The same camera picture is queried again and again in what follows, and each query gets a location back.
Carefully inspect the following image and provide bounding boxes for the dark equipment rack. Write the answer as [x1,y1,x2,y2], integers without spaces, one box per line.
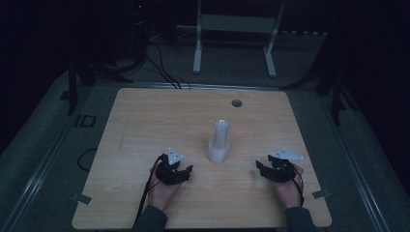
[129,0,150,61]

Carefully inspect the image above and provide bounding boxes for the metal floor rail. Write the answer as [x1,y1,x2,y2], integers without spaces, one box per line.
[318,96,392,232]
[96,81,281,92]
[0,112,78,232]

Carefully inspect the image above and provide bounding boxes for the black floor cables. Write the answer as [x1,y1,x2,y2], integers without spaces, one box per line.
[141,42,191,90]

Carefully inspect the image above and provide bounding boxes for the person's left hand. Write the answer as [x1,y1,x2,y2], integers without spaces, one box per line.
[147,175,182,212]

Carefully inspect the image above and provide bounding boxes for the person's right hand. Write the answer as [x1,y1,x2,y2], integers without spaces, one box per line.
[272,163,306,210]

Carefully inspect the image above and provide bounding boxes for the black cable loop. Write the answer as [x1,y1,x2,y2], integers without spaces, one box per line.
[76,148,100,172]

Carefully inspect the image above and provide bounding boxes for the black tripod stand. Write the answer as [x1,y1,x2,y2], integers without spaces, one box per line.
[279,64,359,127]
[59,57,133,116]

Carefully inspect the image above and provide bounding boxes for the grey tape piece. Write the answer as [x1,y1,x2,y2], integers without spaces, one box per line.
[311,189,332,199]
[71,193,94,206]

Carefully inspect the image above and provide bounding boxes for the left hand-held gripper black cable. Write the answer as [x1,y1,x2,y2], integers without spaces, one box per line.
[134,154,165,223]

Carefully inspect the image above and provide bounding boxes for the pale power strip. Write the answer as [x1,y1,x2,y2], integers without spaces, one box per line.
[281,30,329,37]

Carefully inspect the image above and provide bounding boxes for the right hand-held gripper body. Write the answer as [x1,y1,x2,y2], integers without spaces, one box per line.
[262,147,305,184]

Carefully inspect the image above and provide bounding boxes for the stack of clear plastic cups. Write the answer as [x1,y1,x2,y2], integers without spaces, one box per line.
[207,119,231,163]

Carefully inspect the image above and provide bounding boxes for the white metal stand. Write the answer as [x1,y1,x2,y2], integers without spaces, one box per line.
[192,0,286,78]

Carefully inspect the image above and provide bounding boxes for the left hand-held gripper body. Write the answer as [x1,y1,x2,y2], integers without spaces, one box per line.
[155,147,191,187]

